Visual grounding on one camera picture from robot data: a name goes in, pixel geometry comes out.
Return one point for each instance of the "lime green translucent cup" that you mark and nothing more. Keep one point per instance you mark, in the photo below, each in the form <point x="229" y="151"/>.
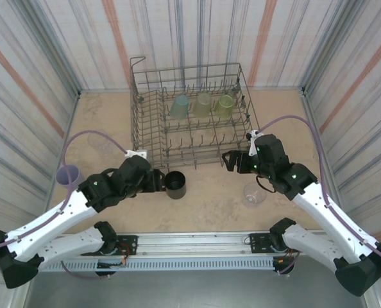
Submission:
<point x="224" y="107"/>

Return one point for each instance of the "lavender plastic cup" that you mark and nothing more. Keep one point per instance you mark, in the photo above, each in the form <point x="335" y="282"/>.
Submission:
<point x="76" y="176"/>

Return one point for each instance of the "pale olive translucent cup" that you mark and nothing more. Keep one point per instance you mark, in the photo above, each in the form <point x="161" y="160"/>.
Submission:
<point x="202" y="106"/>

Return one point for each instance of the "teal translucent cup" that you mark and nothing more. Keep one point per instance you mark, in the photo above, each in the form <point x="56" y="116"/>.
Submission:
<point x="180" y="107"/>

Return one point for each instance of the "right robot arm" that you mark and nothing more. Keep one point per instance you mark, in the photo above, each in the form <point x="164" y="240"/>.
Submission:
<point x="331" y="218"/>

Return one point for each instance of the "grey metal panel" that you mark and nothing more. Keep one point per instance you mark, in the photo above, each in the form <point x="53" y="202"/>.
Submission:
<point x="193" y="288"/>

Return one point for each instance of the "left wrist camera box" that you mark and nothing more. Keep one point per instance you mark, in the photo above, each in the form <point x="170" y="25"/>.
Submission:
<point x="139" y="154"/>

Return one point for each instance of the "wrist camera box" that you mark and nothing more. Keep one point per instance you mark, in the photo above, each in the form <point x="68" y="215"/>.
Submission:
<point x="254" y="133"/>
<point x="139" y="154"/>

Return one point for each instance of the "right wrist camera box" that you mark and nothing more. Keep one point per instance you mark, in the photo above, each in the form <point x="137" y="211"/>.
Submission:
<point x="254" y="133"/>

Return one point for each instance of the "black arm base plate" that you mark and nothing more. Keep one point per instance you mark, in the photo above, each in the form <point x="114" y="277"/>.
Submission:
<point x="258" y="242"/>
<point x="129" y="244"/>

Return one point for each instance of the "aluminium mounting rail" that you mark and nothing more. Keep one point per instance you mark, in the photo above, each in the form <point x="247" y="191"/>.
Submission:
<point x="193" y="242"/>

